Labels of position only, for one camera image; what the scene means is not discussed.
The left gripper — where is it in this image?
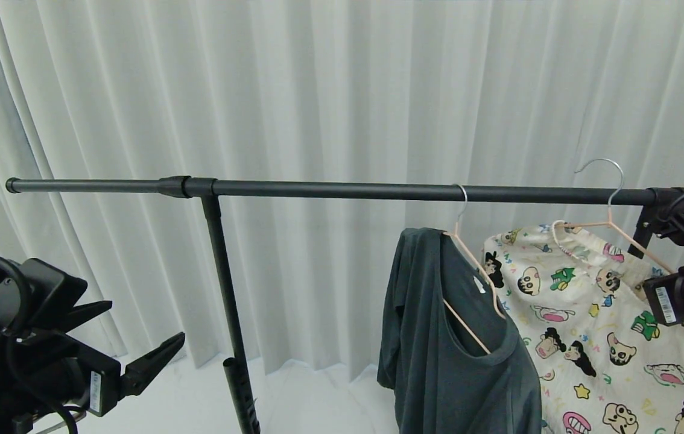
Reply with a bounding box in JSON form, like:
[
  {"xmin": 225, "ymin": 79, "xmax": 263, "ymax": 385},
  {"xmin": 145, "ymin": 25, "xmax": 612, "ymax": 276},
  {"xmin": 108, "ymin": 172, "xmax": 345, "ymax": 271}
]
[{"xmin": 0, "ymin": 300, "xmax": 186, "ymax": 432}]

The cream printed garment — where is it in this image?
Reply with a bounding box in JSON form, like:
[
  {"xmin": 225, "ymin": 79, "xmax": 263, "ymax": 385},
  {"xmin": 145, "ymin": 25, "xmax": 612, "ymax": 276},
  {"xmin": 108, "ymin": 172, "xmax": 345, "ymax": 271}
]
[{"xmin": 482, "ymin": 222, "xmax": 684, "ymax": 434}]

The pink clothes hanger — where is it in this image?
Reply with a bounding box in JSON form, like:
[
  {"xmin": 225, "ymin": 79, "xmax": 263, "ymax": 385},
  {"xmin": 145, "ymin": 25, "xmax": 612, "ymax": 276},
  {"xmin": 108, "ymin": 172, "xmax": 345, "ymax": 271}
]
[
  {"xmin": 442, "ymin": 184, "xmax": 507, "ymax": 356},
  {"xmin": 551, "ymin": 159, "xmax": 678, "ymax": 275}
]

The dark grey shirt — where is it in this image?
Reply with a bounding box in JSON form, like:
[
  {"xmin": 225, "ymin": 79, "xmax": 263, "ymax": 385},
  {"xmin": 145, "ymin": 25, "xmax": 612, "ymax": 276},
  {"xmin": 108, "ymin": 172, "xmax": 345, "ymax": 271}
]
[{"xmin": 377, "ymin": 227, "xmax": 543, "ymax": 434}]

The black clothes rack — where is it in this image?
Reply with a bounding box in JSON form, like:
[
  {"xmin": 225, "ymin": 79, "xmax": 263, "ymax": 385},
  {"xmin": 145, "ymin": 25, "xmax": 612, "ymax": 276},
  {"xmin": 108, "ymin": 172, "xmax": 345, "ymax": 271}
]
[{"xmin": 5, "ymin": 175, "xmax": 684, "ymax": 434}]

